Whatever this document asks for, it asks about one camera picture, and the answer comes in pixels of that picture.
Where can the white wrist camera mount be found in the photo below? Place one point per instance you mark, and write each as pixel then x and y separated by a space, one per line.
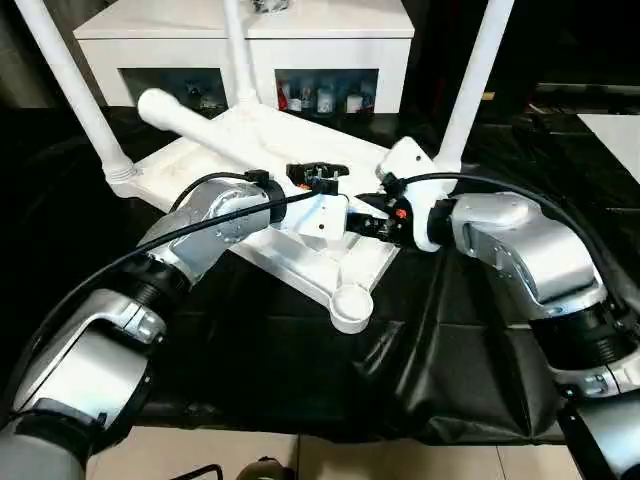
pixel 325 215
pixel 410 160

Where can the grey curtain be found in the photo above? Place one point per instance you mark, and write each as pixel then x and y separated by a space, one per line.
pixel 25 50

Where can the white plastic table top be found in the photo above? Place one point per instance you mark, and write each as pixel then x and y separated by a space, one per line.
pixel 310 145

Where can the small white cup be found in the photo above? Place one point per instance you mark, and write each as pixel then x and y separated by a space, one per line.
pixel 354 102

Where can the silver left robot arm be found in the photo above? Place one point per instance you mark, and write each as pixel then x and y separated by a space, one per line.
pixel 100 340

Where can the dark long bar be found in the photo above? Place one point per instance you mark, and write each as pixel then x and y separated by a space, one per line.
pixel 590 89

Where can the tall white bottle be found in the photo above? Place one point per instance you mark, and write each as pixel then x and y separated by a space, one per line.
pixel 326 97

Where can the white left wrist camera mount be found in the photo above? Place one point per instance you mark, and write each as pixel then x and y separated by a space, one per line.
pixel 325 215

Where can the black work mat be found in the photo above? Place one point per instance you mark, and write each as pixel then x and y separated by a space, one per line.
pixel 300 360

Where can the small tan box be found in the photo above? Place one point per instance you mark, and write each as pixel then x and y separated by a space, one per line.
pixel 488 94

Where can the white plastic table leg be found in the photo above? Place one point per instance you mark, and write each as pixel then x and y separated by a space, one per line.
pixel 475 75
pixel 200 127
pixel 65 75
pixel 239 50

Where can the white sideboard cabinet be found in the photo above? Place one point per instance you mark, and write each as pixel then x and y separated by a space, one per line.
pixel 175 45

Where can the dark clutter on cabinet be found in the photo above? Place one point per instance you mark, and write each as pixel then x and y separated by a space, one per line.
pixel 272 5

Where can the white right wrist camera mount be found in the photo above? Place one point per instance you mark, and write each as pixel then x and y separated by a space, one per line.
pixel 410 160

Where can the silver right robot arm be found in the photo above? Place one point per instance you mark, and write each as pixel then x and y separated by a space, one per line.
pixel 525 240

